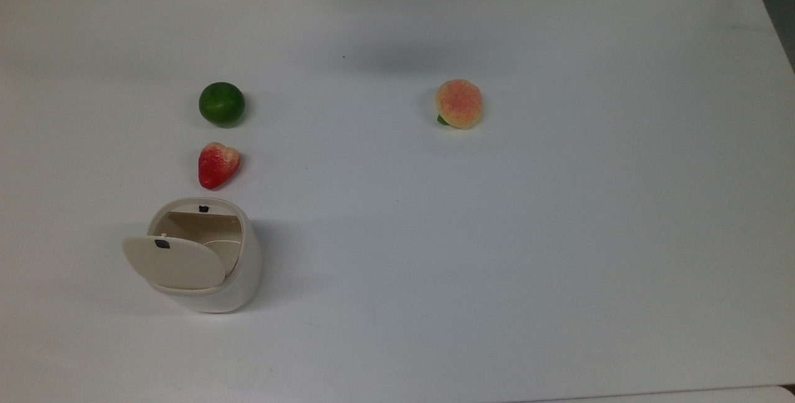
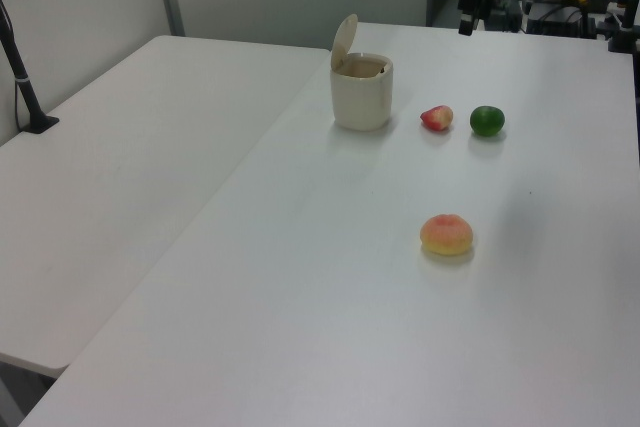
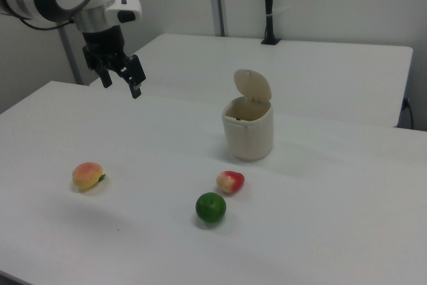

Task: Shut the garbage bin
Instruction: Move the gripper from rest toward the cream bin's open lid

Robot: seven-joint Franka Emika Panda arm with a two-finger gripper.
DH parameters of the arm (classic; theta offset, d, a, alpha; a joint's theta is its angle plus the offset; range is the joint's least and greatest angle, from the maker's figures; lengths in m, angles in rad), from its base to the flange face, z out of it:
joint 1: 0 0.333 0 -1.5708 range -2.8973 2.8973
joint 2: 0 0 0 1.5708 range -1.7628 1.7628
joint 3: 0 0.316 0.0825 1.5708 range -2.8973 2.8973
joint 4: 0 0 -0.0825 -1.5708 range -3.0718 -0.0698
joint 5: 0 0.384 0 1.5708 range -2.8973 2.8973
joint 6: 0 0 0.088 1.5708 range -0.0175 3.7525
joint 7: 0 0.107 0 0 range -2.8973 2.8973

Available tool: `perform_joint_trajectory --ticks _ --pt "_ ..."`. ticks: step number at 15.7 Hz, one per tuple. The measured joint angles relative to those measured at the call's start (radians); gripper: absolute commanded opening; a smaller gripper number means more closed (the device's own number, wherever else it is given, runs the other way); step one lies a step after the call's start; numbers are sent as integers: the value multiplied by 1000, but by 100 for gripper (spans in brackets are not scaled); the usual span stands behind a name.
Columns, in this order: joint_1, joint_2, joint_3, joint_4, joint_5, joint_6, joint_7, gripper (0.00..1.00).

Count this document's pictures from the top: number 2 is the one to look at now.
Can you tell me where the green toy lime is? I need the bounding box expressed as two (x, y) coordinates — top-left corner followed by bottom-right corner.
(469, 105), (506, 139)

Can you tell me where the red toy strawberry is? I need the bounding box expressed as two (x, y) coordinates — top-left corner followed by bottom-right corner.
(419, 104), (455, 134)

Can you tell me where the cream plastic flip-lid garbage bin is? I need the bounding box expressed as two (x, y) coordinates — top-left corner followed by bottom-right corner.
(329, 13), (395, 133)

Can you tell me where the black clamp camera stand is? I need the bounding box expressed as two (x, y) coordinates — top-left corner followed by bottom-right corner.
(606, 0), (640, 54)

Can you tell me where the black pole stand with base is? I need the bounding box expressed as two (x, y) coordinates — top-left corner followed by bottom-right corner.
(0, 0), (61, 135)

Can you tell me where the black equipment box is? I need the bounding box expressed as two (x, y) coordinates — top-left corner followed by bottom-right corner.
(523, 0), (597, 39)

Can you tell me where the orange-yellow toy peach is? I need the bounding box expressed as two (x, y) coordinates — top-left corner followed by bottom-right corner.
(419, 213), (475, 256)

